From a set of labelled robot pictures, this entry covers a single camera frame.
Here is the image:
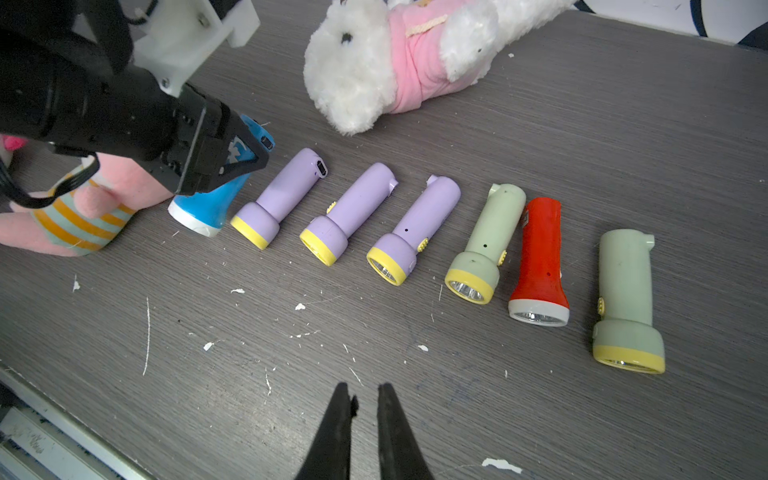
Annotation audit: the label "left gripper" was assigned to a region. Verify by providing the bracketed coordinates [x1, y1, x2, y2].
[161, 84, 270, 195]

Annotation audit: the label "white teddy bear pink shirt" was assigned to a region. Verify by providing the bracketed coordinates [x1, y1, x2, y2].
[303, 0, 573, 136]

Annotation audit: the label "green flashlight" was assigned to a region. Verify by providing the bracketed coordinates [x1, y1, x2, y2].
[444, 184, 526, 305]
[592, 229, 666, 374]

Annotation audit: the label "purple flashlight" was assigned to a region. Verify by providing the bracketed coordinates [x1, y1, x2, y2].
[366, 175, 461, 286]
[300, 162, 398, 266]

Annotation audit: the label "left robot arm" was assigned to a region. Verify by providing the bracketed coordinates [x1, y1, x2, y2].
[1, 1, 274, 196]

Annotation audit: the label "pink striped plush pig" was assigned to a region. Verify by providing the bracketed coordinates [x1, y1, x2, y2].
[1, 153, 172, 257]

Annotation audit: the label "blue flashlight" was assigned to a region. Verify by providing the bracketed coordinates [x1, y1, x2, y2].
[167, 114, 275, 237]

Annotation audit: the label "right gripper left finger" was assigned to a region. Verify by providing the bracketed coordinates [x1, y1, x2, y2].
[294, 382, 359, 480]

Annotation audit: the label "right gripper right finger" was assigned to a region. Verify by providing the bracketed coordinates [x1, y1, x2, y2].
[377, 383, 434, 480]

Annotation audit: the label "purple flashlight sideways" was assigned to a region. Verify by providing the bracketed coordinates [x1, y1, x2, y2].
[230, 148, 328, 250]

